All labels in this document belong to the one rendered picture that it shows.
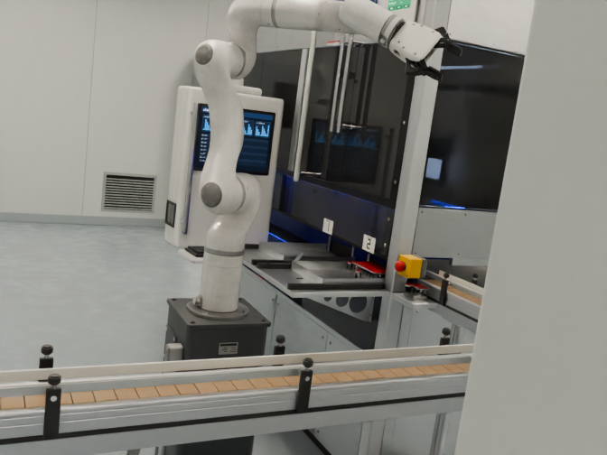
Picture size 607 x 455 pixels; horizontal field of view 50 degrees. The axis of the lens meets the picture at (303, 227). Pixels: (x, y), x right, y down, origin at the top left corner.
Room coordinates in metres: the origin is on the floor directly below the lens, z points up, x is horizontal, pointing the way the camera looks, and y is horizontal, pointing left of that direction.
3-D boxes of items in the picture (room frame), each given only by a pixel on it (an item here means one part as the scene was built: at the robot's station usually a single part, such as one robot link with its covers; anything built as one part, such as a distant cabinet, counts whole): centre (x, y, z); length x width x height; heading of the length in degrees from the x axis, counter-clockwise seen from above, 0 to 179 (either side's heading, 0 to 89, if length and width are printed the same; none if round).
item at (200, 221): (3.16, 0.42, 1.19); 0.50 x 0.19 x 0.78; 123
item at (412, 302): (2.29, -0.45, 0.87); 0.14 x 0.13 x 0.02; 117
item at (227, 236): (1.94, 0.22, 1.16); 0.19 x 0.12 x 0.24; 156
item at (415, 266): (2.29, -0.40, 1.00); 0.08 x 0.07 x 0.07; 117
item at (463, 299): (2.10, -0.66, 0.92); 0.69 x 0.16 x 0.16; 27
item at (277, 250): (2.76, -0.03, 0.90); 0.34 x 0.26 x 0.04; 117
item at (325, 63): (2.98, -0.03, 1.51); 0.47 x 0.01 x 0.59; 27
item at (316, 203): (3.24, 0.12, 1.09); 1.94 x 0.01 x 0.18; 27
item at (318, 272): (2.45, -0.18, 0.90); 0.34 x 0.26 x 0.04; 117
